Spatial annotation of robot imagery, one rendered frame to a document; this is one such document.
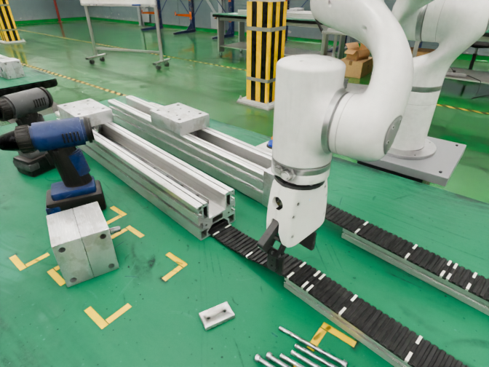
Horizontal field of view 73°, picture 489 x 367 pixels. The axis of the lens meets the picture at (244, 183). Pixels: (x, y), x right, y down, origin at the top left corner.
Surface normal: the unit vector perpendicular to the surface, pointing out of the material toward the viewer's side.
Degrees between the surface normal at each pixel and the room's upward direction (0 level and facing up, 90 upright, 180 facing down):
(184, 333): 0
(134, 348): 0
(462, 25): 90
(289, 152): 90
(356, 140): 92
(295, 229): 89
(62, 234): 0
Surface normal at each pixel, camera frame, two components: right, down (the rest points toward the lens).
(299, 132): -0.46, 0.48
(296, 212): 0.62, 0.37
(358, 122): -0.55, 0.03
